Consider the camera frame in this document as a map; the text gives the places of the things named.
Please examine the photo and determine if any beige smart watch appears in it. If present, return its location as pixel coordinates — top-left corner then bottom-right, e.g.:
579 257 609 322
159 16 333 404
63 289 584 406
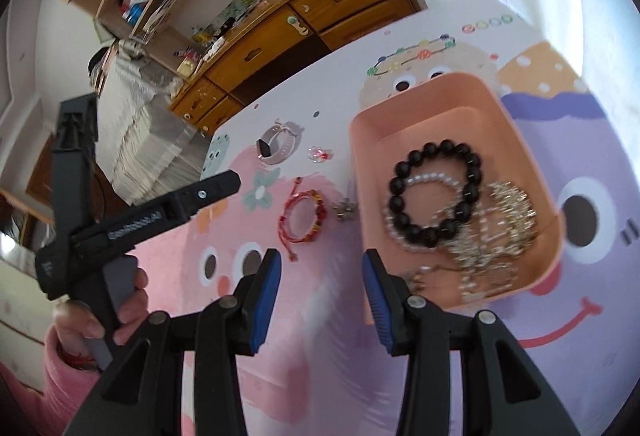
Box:
256 121 304 165

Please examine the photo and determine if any red string bracelet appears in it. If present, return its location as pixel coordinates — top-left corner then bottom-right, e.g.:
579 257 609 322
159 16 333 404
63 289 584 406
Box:
278 176 330 263

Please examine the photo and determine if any black bead bracelet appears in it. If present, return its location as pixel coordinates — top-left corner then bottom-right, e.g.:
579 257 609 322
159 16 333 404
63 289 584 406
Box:
387 140 484 247

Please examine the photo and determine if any pink sleeve forearm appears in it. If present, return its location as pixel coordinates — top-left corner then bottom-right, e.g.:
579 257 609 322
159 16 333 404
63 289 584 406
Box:
1 326 100 435

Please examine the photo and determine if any person's left hand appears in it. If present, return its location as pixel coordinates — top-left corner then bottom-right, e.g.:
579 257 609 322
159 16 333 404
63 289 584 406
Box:
53 269 149 360

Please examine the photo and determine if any white lace covered furniture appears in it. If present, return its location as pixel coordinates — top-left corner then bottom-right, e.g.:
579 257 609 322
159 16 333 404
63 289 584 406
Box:
96 43 208 205

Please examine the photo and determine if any bronze flower pendant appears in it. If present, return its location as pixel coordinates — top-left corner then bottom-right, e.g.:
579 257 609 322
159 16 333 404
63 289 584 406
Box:
402 266 431 293

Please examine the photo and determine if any small gold flower brooch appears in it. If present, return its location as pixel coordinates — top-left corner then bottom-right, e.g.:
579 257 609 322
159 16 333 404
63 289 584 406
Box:
333 199 358 222

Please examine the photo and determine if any cartoon printed table mat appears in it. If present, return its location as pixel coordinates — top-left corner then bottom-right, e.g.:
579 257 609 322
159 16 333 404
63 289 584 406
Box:
138 0 639 435

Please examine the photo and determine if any pink plastic tray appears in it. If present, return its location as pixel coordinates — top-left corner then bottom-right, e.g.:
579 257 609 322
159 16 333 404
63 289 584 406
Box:
349 73 564 294

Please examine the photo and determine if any wooden desk with drawers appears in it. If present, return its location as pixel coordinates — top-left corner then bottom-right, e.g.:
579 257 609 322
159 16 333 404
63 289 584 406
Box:
169 0 419 135

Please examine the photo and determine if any gold chain necklace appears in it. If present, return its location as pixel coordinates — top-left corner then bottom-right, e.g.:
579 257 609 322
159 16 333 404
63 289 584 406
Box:
439 180 540 302

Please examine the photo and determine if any white pearl bracelet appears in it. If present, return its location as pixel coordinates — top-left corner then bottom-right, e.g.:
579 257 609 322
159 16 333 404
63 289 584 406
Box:
383 170 464 247

